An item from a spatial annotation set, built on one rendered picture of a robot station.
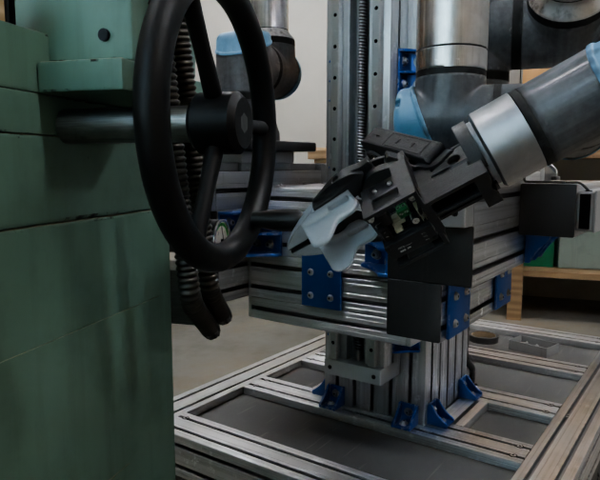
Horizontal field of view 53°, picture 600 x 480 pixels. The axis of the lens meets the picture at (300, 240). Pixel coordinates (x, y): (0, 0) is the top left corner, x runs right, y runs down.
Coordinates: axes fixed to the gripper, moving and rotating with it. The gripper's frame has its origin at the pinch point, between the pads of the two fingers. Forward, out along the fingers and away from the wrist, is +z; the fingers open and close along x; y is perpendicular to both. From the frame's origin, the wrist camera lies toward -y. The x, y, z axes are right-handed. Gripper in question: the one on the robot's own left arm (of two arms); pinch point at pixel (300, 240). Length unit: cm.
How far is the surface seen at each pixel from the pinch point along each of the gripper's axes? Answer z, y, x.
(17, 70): 12.6, -5.6, -28.4
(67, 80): 10.0, -6.3, -25.0
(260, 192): 2.9, -7.5, -3.2
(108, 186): 18.3, -11.0, -12.4
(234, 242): 5.0, 1.4, -4.5
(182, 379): 106, -92, 91
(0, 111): 14.5, -1.5, -27.0
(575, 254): -38, -177, 209
